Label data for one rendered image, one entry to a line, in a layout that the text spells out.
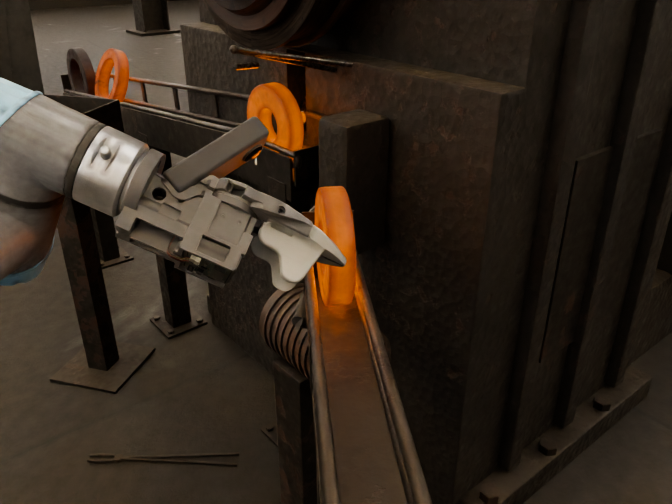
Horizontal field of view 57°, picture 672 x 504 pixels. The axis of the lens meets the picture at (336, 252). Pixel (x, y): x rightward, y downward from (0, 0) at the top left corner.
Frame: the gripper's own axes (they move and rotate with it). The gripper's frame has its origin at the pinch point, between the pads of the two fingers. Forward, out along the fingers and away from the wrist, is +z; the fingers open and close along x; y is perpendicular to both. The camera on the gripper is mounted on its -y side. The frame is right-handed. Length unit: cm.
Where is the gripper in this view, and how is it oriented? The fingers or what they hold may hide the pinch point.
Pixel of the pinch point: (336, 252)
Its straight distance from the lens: 62.2
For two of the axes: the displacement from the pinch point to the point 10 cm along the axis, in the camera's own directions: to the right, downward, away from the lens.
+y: -3.3, 8.7, -3.7
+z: 8.9, 4.1, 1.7
